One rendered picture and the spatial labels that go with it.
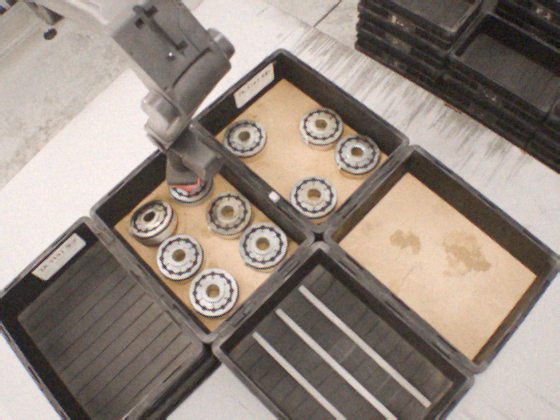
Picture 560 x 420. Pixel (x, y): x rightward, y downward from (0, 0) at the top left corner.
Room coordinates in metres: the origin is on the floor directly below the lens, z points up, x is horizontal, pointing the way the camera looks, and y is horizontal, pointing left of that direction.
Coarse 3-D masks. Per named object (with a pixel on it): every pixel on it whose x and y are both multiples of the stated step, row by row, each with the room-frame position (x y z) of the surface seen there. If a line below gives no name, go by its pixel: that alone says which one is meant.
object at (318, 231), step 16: (304, 64) 0.76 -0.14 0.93; (240, 80) 0.75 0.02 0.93; (320, 80) 0.71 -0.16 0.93; (224, 96) 0.71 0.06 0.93; (352, 96) 0.65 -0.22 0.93; (208, 112) 0.68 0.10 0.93; (368, 112) 0.60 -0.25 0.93; (240, 160) 0.54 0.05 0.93; (256, 176) 0.50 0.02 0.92; (368, 176) 0.44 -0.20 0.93; (288, 208) 0.41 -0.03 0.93; (304, 224) 0.37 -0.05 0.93
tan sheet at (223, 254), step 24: (168, 192) 0.55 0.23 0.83; (216, 192) 0.53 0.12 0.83; (192, 216) 0.48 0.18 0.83; (264, 216) 0.44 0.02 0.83; (216, 240) 0.41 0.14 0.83; (288, 240) 0.38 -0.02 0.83; (216, 264) 0.35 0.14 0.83; (240, 264) 0.34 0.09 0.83; (216, 288) 0.30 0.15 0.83; (240, 288) 0.29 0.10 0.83
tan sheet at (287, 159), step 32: (288, 96) 0.75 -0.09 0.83; (288, 128) 0.66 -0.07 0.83; (320, 128) 0.64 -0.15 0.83; (256, 160) 0.59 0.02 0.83; (288, 160) 0.57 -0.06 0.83; (320, 160) 0.56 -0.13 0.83; (384, 160) 0.52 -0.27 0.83; (288, 192) 0.49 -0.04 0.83; (352, 192) 0.46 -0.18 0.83; (320, 224) 0.40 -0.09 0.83
